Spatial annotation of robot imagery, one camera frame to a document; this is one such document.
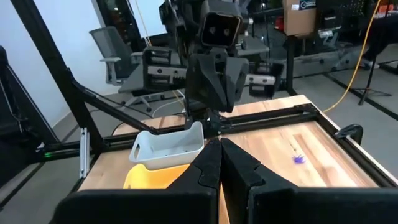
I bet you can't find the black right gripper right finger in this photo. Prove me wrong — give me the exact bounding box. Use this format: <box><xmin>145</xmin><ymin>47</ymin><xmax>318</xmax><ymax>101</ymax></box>
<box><xmin>220</xmin><ymin>138</ymin><xmax>398</xmax><ymax>224</ymax></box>

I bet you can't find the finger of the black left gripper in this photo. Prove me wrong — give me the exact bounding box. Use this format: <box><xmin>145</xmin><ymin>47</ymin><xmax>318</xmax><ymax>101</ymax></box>
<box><xmin>185</xmin><ymin>51</ymin><xmax>234</xmax><ymax>113</ymax></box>
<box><xmin>224</xmin><ymin>57</ymin><xmax>250</xmax><ymax>106</ymax></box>

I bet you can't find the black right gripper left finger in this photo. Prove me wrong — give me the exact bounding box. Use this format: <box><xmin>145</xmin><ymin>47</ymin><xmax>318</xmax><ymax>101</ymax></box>
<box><xmin>51</xmin><ymin>138</ymin><xmax>223</xmax><ymax>224</ymax></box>

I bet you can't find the yellow plastic bin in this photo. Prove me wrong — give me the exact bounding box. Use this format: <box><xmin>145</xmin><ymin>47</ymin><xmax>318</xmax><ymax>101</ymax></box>
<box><xmin>123</xmin><ymin>162</ymin><xmax>191</xmax><ymax>190</ymax></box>

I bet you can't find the grey plastic bin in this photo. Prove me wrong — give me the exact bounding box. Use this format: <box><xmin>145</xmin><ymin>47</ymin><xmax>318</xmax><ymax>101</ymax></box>
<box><xmin>128</xmin><ymin>120</ymin><xmax>205</xmax><ymax>172</ymax></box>

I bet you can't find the grey side cart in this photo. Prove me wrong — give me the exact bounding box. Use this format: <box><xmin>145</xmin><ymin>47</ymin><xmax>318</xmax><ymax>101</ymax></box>
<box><xmin>117</xmin><ymin>34</ymin><xmax>271</xmax><ymax>96</ymax></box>

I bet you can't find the purple plastic spider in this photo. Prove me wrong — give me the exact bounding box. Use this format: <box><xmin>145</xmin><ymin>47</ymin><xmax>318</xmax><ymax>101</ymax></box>
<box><xmin>291</xmin><ymin>154</ymin><xmax>307</xmax><ymax>166</ymax></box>

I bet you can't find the grey office chair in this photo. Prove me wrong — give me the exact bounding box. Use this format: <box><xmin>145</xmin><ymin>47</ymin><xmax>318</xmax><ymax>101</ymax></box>
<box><xmin>88</xmin><ymin>26</ymin><xmax>154</xmax><ymax>113</ymax></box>

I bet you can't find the brown cardboard box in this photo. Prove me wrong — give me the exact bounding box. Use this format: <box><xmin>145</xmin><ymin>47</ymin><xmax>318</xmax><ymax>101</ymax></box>
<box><xmin>281</xmin><ymin>0</ymin><xmax>318</xmax><ymax>38</ymax></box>

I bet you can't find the black tripod stand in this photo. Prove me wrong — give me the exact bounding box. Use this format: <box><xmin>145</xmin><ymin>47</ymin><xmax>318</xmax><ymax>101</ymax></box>
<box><xmin>351</xmin><ymin>30</ymin><xmax>393</xmax><ymax>106</ymax></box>

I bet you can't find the black equipment stand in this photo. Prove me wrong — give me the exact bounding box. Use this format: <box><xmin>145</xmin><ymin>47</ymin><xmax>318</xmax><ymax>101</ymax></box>
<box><xmin>0</xmin><ymin>45</ymin><xmax>60</xmax><ymax>187</ymax></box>

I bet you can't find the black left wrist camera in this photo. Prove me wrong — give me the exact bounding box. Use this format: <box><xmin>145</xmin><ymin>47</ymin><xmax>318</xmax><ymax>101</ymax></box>
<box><xmin>198</xmin><ymin>0</ymin><xmax>244</xmax><ymax>49</ymax></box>

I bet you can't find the silver aluminium bracket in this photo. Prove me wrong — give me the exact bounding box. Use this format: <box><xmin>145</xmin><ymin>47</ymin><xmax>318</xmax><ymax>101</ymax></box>
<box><xmin>78</xmin><ymin>126</ymin><xmax>91</xmax><ymax>179</ymax></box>

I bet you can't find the black frame clamp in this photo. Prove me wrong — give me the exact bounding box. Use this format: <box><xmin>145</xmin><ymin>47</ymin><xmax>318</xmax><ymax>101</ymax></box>
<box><xmin>334</xmin><ymin>123</ymin><xmax>364</xmax><ymax>146</ymax></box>

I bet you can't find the yellow cable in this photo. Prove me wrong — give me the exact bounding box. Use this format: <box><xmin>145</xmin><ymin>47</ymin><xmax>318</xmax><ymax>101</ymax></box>
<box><xmin>322</xmin><ymin>0</ymin><xmax>382</xmax><ymax>114</ymax></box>

